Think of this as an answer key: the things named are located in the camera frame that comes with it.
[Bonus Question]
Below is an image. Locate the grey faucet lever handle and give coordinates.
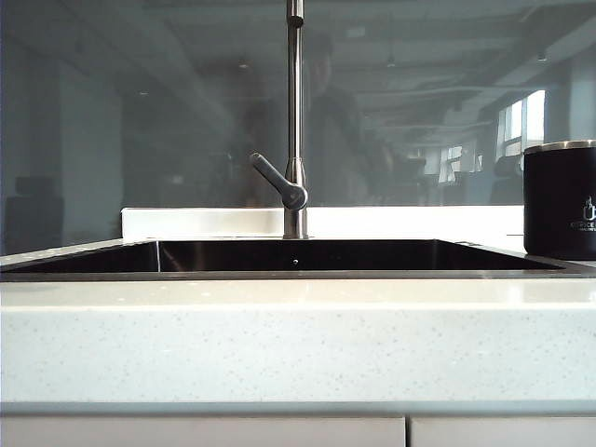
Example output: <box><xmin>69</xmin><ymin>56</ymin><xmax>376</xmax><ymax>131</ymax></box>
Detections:
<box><xmin>248</xmin><ymin>151</ymin><xmax>310</xmax><ymax>210</ymax></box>

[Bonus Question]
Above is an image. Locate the black mug with steel rim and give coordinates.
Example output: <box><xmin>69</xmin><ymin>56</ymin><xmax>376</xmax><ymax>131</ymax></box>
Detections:
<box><xmin>522</xmin><ymin>139</ymin><xmax>596</xmax><ymax>262</ymax></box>

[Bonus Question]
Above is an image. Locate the stainless steel faucet pipe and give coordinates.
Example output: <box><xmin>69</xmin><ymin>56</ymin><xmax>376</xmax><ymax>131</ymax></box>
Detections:
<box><xmin>282</xmin><ymin>0</ymin><xmax>311</xmax><ymax>240</ymax></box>

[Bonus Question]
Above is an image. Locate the white backsplash ledge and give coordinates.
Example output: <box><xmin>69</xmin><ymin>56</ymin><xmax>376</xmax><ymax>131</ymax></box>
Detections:
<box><xmin>120</xmin><ymin>204</ymin><xmax>525</xmax><ymax>241</ymax></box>

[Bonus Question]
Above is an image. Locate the wide white cabinet door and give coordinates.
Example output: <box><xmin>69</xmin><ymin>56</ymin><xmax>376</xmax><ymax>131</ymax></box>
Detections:
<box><xmin>0</xmin><ymin>414</ymin><xmax>408</xmax><ymax>447</ymax></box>

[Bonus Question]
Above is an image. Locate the narrow white cabinet door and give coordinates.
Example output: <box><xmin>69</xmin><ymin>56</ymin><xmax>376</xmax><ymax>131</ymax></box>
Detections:
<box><xmin>410</xmin><ymin>415</ymin><xmax>596</xmax><ymax>447</ymax></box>

